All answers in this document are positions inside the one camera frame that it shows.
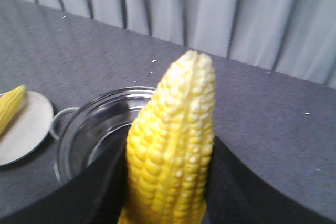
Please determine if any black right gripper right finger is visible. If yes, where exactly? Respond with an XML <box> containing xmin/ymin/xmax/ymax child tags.
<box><xmin>206</xmin><ymin>136</ymin><xmax>335</xmax><ymax>223</ymax></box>

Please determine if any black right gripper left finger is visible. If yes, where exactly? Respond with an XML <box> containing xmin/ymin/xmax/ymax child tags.
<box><xmin>1</xmin><ymin>129</ymin><xmax>127</xmax><ymax>223</ymax></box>

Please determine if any yellow corn cob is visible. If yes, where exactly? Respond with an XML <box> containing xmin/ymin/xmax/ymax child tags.
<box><xmin>119</xmin><ymin>50</ymin><xmax>216</xmax><ymax>223</ymax></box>
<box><xmin>1</xmin><ymin>84</ymin><xmax>27</xmax><ymax>134</ymax></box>

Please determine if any beige round plate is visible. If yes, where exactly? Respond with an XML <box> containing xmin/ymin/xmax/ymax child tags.
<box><xmin>1</xmin><ymin>91</ymin><xmax>54</xmax><ymax>166</ymax></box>

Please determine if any grey pleated curtain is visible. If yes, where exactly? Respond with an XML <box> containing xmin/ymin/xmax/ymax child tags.
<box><xmin>22</xmin><ymin>0</ymin><xmax>335</xmax><ymax>88</ymax></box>

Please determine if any green pot with handles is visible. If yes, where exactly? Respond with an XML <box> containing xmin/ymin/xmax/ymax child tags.
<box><xmin>49</xmin><ymin>86</ymin><xmax>155</xmax><ymax>185</ymax></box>

